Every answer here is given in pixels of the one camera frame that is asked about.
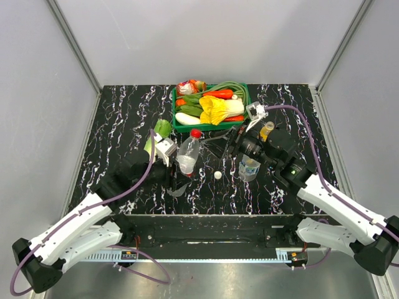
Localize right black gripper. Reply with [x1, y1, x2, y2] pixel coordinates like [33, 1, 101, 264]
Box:
[201, 117, 278, 169]

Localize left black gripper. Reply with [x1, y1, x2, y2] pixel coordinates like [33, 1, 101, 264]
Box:
[133, 153, 192, 191]

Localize clear cola bottle red label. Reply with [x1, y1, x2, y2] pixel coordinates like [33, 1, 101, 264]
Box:
[176, 129, 202, 176]

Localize clear water bottle white cap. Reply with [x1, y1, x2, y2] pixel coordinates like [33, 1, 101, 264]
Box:
[239, 154, 261, 183]

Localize yellow juice bottle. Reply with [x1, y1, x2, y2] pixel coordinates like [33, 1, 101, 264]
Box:
[259, 121, 274, 141]

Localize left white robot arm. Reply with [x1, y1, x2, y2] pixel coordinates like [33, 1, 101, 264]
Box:
[12, 150, 191, 293]

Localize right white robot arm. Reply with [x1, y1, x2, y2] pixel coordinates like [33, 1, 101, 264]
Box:
[203, 125, 398, 276]

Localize red toy pepper bottom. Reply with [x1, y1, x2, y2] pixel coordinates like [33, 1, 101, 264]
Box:
[224, 115, 245, 122]

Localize yellow white toy cabbage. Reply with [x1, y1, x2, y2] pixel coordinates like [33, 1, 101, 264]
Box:
[199, 96, 244, 125]

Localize white toy radish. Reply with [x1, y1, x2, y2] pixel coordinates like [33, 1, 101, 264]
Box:
[175, 112, 201, 126]

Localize green toy bok choy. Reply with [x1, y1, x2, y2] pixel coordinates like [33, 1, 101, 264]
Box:
[175, 95, 203, 117]

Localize red toy chili pepper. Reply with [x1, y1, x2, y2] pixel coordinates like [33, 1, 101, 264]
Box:
[203, 89, 234, 100]

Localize toy napa cabbage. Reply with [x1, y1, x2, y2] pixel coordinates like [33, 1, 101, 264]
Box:
[144, 119, 173, 155]

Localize green toy long beans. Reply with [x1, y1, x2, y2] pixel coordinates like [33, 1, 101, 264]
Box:
[193, 81, 249, 119]

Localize small orange toy carrot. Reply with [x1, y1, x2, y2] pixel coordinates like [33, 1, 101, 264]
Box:
[175, 99, 186, 107]

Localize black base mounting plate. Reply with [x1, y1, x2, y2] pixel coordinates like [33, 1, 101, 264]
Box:
[126, 215, 303, 250]

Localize orange white toy vegetable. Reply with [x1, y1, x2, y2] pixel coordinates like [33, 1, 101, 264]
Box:
[176, 79, 206, 96]

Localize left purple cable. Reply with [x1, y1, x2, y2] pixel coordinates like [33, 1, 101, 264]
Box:
[9, 129, 171, 296]

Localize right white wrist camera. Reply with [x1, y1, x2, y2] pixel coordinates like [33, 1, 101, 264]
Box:
[246, 102, 267, 132]

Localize aluminium slotted rail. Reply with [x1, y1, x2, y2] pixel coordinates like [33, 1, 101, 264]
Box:
[84, 244, 307, 263]

